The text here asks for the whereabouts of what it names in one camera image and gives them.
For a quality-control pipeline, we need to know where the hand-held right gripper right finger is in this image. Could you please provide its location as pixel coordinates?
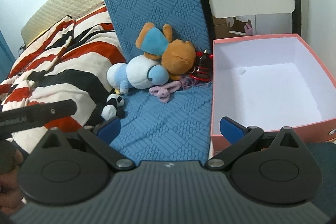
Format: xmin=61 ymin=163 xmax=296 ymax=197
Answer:
xmin=205 ymin=116 xmax=302 ymax=170

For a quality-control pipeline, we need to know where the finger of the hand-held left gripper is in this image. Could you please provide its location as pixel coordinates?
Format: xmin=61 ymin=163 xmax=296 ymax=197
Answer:
xmin=37 ymin=100 xmax=78 ymax=127

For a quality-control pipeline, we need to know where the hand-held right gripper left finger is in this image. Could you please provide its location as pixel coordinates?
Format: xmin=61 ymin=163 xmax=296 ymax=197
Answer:
xmin=39 ymin=116 xmax=135 ymax=171

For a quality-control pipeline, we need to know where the small panda plush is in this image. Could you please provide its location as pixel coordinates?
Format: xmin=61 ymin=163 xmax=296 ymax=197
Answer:
xmin=101 ymin=90 xmax=126 ymax=121

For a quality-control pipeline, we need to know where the pink cardboard box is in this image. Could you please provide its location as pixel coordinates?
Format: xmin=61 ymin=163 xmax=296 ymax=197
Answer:
xmin=210 ymin=33 xmax=336 ymax=157

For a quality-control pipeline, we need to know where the red and black figurine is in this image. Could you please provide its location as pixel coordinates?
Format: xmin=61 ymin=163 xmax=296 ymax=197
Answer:
xmin=190 ymin=49 xmax=214 ymax=81

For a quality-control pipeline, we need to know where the brown bear plush blue hat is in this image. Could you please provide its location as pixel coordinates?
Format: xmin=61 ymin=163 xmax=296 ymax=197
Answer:
xmin=135 ymin=22 xmax=197 ymax=81

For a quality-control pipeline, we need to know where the person's left hand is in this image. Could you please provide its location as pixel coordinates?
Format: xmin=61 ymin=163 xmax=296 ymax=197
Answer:
xmin=0 ymin=141 xmax=25 ymax=210

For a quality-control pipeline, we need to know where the red white black striped blanket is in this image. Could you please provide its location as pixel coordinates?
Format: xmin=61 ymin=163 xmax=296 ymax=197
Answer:
xmin=0 ymin=5 xmax=126 ymax=151

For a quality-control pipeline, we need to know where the white and blue plush toy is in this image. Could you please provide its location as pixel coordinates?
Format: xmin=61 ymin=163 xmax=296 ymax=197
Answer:
xmin=106 ymin=55 xmax=170 ymax=94

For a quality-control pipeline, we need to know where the blue panel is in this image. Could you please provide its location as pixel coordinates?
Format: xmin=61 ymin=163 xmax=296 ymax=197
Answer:
xmin=0 ymin=30 xmax=16 ymax=81

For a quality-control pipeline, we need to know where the yellow pillow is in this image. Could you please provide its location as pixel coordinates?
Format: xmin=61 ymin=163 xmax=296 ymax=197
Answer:
xmin=29 ymin=30 xmax=49 ymax=42

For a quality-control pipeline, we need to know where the dark teal rug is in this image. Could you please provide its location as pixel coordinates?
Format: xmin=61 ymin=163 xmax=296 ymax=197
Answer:
xmin=306 ymin=141 xmax=336 ymax=169

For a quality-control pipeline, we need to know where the brown cardboard box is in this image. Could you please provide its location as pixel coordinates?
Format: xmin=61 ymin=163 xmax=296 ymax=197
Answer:
xmin=213 ymin=15 xmax=248 ymax=39

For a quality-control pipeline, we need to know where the pink paper piece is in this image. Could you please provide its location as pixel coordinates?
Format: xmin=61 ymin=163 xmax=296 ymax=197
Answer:
xmin=244 ymin=19 xmax=254 ymax=35

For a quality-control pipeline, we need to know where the blue quilted mat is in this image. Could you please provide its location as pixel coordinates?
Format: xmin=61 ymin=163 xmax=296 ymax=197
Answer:
xmin=96 ymin=0 xmax=214 ymax=164

